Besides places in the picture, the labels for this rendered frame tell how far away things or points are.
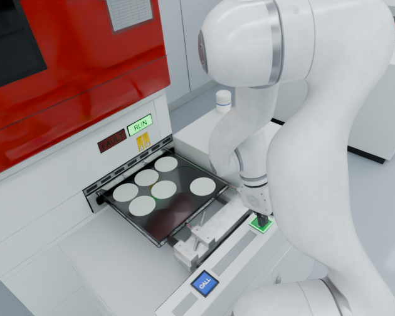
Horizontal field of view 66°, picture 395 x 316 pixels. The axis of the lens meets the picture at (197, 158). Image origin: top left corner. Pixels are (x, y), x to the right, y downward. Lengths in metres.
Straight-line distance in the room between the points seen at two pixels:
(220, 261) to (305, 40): 0.69
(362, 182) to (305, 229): 2.28
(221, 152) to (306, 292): 0.36
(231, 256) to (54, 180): 0.63
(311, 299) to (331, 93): 0.27
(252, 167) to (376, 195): 1.87
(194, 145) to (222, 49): 0.95
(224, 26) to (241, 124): 0.35
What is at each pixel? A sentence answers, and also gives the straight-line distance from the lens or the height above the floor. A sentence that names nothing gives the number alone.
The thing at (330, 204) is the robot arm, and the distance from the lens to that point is 0.39.
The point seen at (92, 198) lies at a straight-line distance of 1.23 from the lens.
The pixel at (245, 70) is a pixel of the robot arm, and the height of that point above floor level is 1.59.
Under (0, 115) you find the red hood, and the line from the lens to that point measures 0.93.
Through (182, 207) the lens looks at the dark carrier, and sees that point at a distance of 1.13.
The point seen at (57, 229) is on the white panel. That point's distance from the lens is 1.24.
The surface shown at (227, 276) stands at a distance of 0.89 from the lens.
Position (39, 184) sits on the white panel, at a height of 1.09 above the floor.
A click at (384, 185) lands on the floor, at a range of 2.70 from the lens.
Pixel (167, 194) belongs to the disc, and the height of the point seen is 0.90.
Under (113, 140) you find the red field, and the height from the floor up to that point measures 1.10.
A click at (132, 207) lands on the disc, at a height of 0.90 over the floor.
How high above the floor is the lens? 1.74
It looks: 39 degrees down
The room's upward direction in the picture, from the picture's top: 6 degrees counter-clockwise
